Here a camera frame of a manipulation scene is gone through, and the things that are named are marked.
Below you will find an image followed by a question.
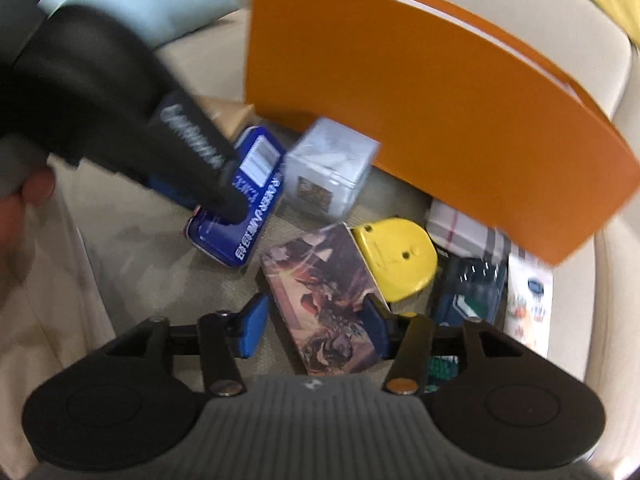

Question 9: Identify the person's left hand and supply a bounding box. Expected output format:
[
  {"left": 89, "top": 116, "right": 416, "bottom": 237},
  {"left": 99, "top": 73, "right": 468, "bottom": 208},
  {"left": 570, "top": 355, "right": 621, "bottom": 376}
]
[{"left": 0, "top": 165, "right": 57, "bottom": 261}]

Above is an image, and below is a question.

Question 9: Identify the beige sofa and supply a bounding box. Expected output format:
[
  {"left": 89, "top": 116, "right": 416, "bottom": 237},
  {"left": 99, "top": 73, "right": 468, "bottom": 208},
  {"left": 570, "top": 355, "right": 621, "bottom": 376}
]
[{"left": 0, "top": 0, "right": 640, "bottom": 480}]

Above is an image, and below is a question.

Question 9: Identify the yellow tape measure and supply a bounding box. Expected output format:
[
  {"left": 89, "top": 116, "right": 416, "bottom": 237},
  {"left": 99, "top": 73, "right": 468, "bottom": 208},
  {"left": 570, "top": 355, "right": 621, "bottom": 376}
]
[{"left": 350, "top": 217, "right": 439, "bottom": 304}]

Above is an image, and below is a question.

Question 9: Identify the blue tin box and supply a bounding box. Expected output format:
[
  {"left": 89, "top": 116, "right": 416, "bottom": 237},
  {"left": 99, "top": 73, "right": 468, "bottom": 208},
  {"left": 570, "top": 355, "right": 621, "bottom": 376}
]
[{"left": 186, "top": 126, "right": 288, "bottom": 268}]

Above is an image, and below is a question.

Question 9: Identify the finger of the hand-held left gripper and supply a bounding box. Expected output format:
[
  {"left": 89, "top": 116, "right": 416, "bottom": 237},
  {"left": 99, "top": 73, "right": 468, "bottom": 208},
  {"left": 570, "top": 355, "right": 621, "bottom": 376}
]
[
  {"left": 145, "top": 172, "right": 203, "bottom": 211},
  {"left": 197, "top": 160, "right": 251, "bottom": 226}
]

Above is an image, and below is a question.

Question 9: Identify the white tube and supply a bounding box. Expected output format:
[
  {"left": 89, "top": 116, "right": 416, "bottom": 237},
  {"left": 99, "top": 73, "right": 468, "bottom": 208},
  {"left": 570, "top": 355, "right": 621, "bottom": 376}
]
[{"left": 502, "top": 252, "right": 556, "bottom": 361}]

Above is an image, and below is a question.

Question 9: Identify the illustrated card box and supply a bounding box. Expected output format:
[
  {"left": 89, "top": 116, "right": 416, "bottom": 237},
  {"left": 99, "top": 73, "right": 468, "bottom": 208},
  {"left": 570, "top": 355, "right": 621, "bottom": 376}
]
[{"left": 259, "top": 222, "right": 396, "bottom": 377}]

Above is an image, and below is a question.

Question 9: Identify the plaid packet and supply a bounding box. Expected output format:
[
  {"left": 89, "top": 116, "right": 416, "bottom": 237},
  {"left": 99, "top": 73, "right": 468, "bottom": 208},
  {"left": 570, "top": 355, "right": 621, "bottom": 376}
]
[{"left": 425, "top": 199, "right": 513, "bottom": 263}]

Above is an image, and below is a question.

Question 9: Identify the orange box lid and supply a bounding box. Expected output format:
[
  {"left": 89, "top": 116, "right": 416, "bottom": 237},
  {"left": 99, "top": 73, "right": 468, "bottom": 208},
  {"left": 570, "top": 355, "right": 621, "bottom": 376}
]
[{"left": 244, "top": 0, "right": 640, "bottom": 267}]

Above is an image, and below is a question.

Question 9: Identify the dark green spray can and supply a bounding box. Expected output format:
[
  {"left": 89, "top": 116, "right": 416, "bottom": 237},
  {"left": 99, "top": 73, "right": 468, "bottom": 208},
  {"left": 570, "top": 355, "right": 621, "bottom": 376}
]
[{"left": 424, "top": 255, "right": 508, "bottom": 395}]

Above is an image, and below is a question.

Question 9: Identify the clear plastic box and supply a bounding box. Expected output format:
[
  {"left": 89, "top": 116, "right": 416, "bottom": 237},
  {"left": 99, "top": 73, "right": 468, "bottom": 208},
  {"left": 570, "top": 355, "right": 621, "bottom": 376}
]
[{"left": 277, "top": 117, "right": 383, "bottom": 223}]

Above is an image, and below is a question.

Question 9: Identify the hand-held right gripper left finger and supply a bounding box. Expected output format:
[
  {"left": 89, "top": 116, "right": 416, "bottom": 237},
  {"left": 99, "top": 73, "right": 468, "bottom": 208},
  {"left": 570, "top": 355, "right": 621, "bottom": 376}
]
[{"left": 105, "top": 294, "right": 271, "bottom": 398}]

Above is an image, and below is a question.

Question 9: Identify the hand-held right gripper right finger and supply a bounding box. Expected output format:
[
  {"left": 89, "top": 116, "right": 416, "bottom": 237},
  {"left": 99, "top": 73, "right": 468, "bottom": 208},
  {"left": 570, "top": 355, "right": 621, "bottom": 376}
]
[{"left": 362, "top": 295, "right": 543, "bottom": 396}]

